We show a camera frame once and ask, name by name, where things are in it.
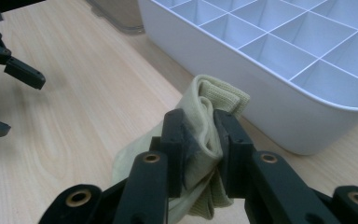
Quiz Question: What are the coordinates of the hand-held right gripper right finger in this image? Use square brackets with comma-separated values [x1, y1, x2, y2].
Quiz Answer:
[212, 108, 256, 201]

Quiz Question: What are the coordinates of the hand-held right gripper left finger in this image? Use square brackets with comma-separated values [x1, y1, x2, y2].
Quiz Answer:
[150, 108, 200, 199]

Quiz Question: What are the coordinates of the pale green sock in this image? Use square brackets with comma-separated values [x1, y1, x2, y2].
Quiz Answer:
[111, 74, 252, 224]

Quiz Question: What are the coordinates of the white divided storage box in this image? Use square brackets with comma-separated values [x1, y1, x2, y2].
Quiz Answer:
[137, 0, 358, 156]

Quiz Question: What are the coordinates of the brown translucent box lid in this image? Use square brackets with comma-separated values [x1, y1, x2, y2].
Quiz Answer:
[85, 0, 145, 35]

